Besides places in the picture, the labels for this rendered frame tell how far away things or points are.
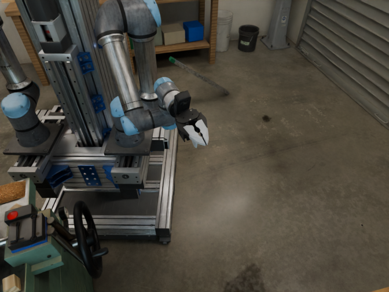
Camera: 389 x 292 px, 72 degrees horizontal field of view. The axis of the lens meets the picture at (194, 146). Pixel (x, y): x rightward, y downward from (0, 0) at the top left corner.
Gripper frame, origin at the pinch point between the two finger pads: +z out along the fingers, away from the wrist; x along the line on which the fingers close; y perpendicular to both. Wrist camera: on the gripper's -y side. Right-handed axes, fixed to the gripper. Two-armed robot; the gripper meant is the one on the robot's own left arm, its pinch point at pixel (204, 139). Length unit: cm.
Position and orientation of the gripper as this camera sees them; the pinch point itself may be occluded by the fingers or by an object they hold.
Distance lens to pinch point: 77.0
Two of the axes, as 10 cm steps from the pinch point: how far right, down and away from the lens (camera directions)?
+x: -9.0, 4.0, -2.0
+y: 1.2, 6.5, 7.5
